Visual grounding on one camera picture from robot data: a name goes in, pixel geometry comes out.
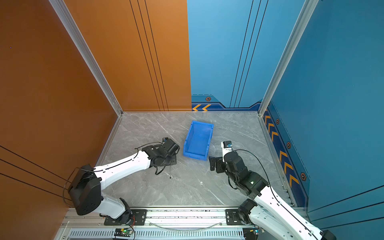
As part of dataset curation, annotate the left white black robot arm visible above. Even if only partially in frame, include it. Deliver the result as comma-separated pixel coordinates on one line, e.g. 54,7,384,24
68,138,180,226

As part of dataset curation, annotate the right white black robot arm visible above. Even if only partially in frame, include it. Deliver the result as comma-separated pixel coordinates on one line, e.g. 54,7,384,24
209,152,336,240

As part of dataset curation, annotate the blue plastic bin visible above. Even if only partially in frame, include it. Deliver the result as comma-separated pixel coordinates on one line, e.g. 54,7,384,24
183,121,214,161

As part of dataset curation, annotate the right small circuit board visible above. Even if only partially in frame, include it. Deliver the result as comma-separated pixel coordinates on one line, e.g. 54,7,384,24
250,228,265,236

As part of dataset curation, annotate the green circuit board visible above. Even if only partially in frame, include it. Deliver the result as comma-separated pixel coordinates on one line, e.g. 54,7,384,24
114,228,136,240

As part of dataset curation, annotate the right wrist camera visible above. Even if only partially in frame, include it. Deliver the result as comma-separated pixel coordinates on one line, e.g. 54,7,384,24
221,141,234,157

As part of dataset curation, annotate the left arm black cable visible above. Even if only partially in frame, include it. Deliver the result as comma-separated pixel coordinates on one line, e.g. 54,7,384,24
62,140,164,208

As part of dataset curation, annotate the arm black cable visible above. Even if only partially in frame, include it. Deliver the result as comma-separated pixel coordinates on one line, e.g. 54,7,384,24
62,140,164,208
232,149,320,240

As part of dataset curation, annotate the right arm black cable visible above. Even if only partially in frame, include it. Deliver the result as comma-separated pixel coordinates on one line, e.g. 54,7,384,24
232,149,320,240

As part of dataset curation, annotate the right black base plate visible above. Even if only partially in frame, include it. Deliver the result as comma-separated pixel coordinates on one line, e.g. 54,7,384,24
225,209,250,226

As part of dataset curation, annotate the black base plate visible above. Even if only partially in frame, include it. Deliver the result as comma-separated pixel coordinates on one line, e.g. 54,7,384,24
104,209,148,226
225,209,250,226

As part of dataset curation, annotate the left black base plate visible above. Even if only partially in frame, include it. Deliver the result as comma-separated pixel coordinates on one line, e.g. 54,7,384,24
104,209,148,226

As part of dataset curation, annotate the aluminium front rail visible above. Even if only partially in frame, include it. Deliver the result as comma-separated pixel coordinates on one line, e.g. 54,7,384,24
55,207,276,240

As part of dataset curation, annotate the left aluminium corner post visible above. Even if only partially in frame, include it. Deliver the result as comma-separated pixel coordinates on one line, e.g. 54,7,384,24
49,0,124,117

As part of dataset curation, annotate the aluminium corner post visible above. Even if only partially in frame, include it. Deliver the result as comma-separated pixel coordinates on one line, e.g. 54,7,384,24
49,0,124,117
258,0,319,117

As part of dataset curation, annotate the right aluminium corner post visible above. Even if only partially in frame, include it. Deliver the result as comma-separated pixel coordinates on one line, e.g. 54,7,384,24
258,0,319,117

